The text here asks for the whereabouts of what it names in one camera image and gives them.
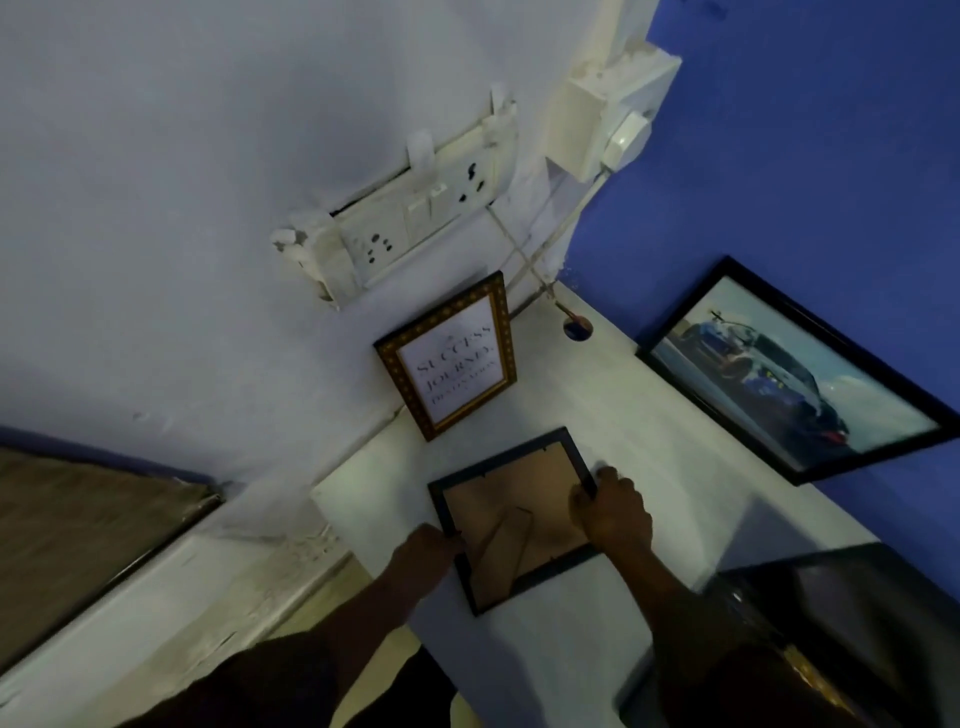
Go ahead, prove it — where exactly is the person's right hand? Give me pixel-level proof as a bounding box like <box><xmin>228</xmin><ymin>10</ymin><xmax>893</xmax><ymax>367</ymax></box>
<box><xmin>568</xmin><ymin>466</ymin><xmax>654</xmax><ymax>557</ymax></box>

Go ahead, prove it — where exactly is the person's left hand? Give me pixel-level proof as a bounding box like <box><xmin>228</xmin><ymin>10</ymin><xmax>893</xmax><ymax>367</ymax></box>
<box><xmin>389</xmin><ymin>522</ymin><xmax>465</xmax><ymax>590</ymax></box>

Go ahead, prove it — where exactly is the black frame with brown backing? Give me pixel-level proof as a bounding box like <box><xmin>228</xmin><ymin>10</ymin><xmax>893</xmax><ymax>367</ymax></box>
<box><xmin>427</xmin><ymin>426</ymin><xmax>609</xmax><ymax>618</ymax></box>

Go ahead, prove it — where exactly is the person's right forearm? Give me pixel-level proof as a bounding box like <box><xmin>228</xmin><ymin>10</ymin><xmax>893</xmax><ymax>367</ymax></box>
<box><xmin>603</xmin><ymin>541</ymin><xmax>871</xmax><ymax>728</ymax></box>

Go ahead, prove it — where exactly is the person's left forearm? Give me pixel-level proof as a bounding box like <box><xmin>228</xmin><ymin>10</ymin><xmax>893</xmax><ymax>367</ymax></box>
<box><xmin>123</xmin><ymin>570</ymin><xmax>436</xmax><ymax>728</ymax></box>

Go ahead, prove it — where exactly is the black framed car picture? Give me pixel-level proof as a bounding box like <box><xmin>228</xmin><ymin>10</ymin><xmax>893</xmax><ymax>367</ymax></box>
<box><xmin>635</xmin><ymin>255</ymin><xmax>960</xmax><ymax>487</ymax></box>

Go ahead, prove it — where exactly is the white plug adapter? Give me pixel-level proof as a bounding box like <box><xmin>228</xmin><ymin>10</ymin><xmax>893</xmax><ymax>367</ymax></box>
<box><xmin>600</xmin><ymin>110</ymin><xmax>653</xmax><ymax>172</ymax></box>

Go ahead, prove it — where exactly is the brown wooden panel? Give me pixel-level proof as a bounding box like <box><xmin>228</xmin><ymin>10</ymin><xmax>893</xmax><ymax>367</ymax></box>
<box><xmin>0</xmin><ymin>447</ymin><xmax>225</xmax><ymax>674</ymax></box>

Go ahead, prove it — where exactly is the gold patterned quote frame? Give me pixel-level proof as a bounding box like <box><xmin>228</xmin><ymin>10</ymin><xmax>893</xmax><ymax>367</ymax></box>
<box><xmin>373</xmin><ymin>270</ymin><xmax>519</xmax><ymax>443</ymax></box>

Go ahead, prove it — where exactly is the white cable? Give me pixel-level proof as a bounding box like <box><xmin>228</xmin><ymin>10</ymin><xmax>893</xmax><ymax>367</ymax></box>
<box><xmin>487</xmin><ymin>166</ymin><xmax>612</xmax><ymax>320</ymax></box>

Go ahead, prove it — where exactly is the large black picture frame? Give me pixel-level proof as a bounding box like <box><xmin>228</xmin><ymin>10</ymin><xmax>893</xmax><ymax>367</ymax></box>
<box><xmin>716</xmin><ymin>541</ymin><xmax>960</xmax><ymax>728</ymax></box>

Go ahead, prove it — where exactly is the white wall switch socket board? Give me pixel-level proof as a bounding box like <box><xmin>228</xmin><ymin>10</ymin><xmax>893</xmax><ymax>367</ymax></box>
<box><xmin>270</xmin><ymin>84</ymin><xmax>520</xmax><ymax>310</ymax></box>

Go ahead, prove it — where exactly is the white wall socket box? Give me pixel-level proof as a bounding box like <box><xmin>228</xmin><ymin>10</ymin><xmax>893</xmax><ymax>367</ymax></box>
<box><xmin>543</xmin><ymin>46</ymin><xmax>683</xmax><ymax>183</ymax></box>

